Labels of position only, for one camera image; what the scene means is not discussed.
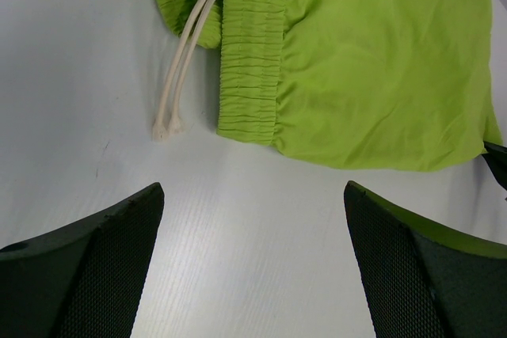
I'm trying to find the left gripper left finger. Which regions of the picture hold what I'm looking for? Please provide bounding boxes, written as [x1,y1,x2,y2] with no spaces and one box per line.
[1,183,164,337]

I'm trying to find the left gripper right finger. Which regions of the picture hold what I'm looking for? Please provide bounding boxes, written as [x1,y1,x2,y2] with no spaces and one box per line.
[344,181,506,337]

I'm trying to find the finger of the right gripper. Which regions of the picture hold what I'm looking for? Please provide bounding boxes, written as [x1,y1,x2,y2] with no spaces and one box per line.
[482,142,507,190]

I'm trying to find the lime green shorts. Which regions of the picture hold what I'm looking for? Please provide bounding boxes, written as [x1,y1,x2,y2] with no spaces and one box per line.
[152,0,502,171]

